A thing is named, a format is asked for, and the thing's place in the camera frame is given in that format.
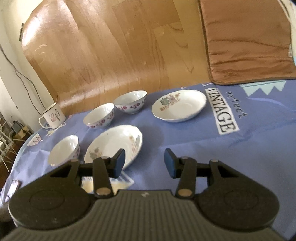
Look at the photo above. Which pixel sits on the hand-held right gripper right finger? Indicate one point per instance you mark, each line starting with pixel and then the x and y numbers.
pixel 170 163

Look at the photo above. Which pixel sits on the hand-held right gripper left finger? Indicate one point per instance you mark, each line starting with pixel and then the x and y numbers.
pixel 119 163

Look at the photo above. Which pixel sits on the white floral plate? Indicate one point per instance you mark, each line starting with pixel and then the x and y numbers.
pixel 111 143
pixel 185 106

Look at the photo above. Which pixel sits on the white floral bowl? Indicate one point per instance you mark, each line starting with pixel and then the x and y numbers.
pixel 99 115
pixel 63 150
pixel 133 105

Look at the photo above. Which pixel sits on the blue printed blanket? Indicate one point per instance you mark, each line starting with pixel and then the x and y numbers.
pixel 196 143

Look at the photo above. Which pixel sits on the white enamel mug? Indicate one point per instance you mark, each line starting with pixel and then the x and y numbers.
pixel 54 118

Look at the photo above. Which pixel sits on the wood-grain vinyl sheet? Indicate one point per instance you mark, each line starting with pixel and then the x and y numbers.
pixel 115 46

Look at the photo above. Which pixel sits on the brown cushion pad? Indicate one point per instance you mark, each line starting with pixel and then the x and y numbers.
pixel 242 41

